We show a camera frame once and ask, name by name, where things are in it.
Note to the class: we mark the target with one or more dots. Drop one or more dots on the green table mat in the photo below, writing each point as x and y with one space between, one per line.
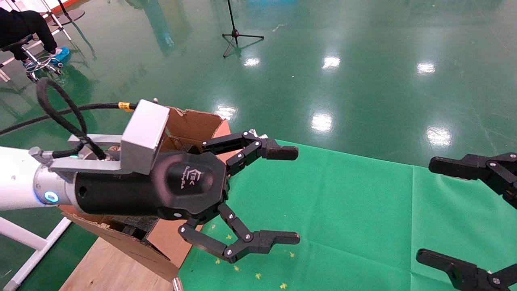
363 222

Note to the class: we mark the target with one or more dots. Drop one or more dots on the large open cardboard carton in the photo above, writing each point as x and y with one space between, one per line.
194 123

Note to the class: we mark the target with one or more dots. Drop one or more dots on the seated person in black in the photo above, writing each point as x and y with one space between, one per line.
20 24

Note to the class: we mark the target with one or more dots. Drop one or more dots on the black round-base stand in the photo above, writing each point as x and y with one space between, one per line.
70 16

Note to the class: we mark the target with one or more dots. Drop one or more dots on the black chrome office stool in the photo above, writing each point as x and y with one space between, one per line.
42 64

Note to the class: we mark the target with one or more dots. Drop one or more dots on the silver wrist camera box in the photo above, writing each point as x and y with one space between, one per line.
145 133

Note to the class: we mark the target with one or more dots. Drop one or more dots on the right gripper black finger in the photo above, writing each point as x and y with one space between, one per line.
464 275
464 167

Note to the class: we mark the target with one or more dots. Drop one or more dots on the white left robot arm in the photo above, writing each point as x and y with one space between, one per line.
16 178

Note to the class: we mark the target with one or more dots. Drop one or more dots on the black tripod stand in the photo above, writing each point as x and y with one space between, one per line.
236 34

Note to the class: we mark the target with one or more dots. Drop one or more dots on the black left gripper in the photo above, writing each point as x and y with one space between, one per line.
181 186

